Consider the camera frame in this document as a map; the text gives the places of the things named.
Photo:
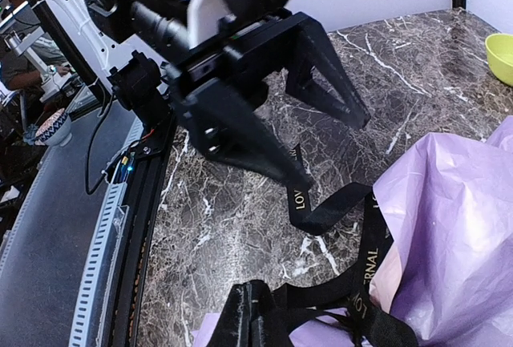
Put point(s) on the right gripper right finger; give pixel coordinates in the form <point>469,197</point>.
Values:
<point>267,325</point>

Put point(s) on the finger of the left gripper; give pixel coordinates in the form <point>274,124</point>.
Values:
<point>223,129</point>
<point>317,78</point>

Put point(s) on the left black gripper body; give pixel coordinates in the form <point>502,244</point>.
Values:
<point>225,75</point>

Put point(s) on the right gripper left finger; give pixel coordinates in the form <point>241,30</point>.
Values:
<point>233,326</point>

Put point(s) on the pink purple wrapping paper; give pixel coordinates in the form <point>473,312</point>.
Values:
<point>434,266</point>

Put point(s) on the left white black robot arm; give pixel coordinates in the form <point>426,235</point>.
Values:
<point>142,84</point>

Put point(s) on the blue patterned bowl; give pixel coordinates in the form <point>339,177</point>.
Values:
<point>55,131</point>

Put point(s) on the green plastic bowl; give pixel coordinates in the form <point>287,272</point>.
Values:
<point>499,56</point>

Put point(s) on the black front rail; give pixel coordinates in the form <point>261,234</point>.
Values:
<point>144,185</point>

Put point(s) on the white slotted cable duct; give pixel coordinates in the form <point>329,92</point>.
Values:
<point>55,262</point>

